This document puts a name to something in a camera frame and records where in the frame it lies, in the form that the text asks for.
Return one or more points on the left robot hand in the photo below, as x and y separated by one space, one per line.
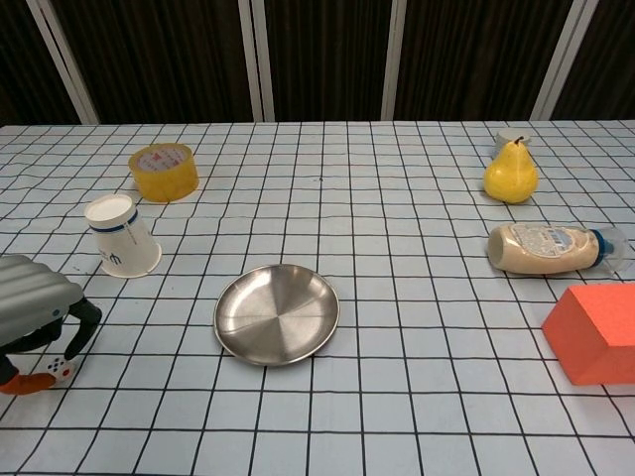
35 297

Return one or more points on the white die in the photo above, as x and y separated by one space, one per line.
63 368

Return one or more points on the white paper cup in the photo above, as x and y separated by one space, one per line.
124 243

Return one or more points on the silver metal plate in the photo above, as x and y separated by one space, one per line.
278 317

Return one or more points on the small grey cup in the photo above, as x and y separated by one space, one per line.
503 139

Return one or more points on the yellow tape roll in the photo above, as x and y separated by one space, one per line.
166 181

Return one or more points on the white grid tablecloth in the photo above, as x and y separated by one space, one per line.
397 248

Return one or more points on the yellow pear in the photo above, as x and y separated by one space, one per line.
511 173

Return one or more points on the mayonnaise squeeze bottle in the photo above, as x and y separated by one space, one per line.
536 248

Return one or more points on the orange foam block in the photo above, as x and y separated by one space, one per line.
595 337

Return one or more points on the white screen frame post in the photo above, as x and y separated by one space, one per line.
67 67
395 59
563 59
264 74

